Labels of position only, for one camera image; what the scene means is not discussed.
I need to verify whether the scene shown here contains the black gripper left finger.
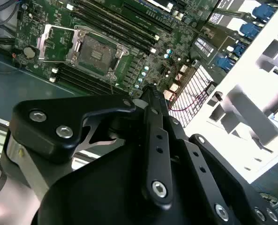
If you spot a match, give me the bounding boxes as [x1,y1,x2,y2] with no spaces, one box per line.
[9,84,174,207]

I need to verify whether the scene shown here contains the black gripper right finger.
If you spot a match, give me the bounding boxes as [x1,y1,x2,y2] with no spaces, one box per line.
[155,89,278,225]

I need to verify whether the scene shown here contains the metal socket cover frame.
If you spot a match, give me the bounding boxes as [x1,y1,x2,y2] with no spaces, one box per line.
[37,23,84,64]

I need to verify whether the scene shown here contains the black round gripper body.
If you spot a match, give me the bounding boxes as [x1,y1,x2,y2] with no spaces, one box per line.
[35,143,216,225]

